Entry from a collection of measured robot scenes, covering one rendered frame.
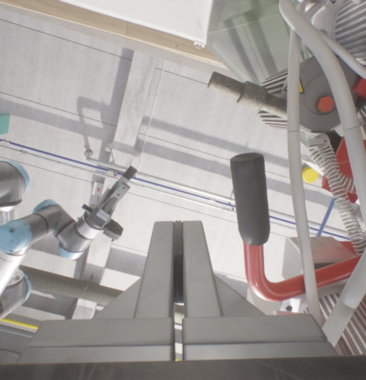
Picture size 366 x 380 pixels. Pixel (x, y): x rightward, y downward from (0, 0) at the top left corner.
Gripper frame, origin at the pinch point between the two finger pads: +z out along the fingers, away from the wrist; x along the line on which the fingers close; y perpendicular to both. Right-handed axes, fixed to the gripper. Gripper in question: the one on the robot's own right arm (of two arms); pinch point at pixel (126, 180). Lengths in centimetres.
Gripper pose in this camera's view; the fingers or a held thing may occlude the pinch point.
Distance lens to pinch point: 77.2
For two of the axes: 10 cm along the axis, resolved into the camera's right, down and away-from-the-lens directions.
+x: -0.2, -4.0, 9.2
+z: 6.5, -7.0, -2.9
